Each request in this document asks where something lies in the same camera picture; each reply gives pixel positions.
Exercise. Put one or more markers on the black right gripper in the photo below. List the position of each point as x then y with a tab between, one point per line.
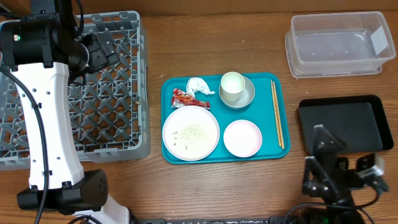
334	135

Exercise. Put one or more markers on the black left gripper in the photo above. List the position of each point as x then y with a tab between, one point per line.
101	50

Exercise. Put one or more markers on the wooden chopstick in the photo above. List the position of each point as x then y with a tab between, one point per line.
275	113
279	115

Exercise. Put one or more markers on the small pink bowl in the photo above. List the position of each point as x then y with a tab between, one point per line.
242	138

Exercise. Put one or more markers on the grey saucer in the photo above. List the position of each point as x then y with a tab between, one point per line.
247	96

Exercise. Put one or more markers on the cream paper cup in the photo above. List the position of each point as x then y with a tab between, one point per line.
232	84

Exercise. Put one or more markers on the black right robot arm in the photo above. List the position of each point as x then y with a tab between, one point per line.
334	210

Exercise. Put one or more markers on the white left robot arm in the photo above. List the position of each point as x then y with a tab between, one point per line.
43	53

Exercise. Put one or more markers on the grey plastic dish rack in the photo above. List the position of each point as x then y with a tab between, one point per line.
110	114

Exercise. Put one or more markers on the black tray bin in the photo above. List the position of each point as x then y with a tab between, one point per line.
342	125

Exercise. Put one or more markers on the teal serving tray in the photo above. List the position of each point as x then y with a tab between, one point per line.
260	111

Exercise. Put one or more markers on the red snack wrapper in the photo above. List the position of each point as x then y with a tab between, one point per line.
181	99

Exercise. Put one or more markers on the crumpled white tissue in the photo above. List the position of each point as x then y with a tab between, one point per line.
196	84

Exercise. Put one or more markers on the large white plate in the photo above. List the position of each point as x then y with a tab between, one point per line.
190	133

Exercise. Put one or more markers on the clear plastic bin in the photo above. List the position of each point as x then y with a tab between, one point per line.
338	44

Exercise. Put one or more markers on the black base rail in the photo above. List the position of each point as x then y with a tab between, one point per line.
270	220

